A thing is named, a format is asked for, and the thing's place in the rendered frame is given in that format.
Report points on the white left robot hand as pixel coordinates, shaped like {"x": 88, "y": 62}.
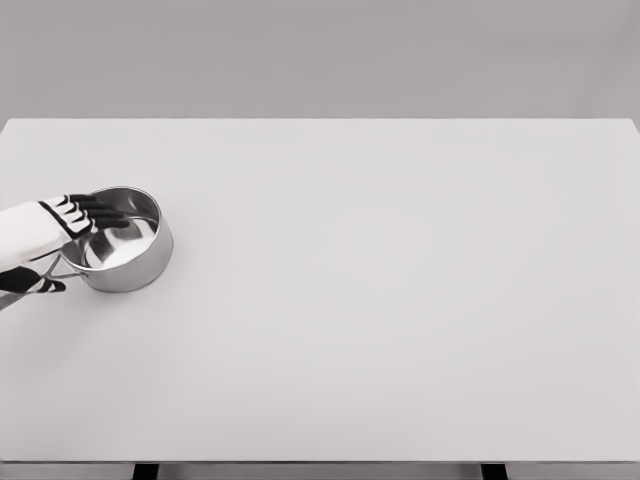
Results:
{"x": 30, "y": 230}

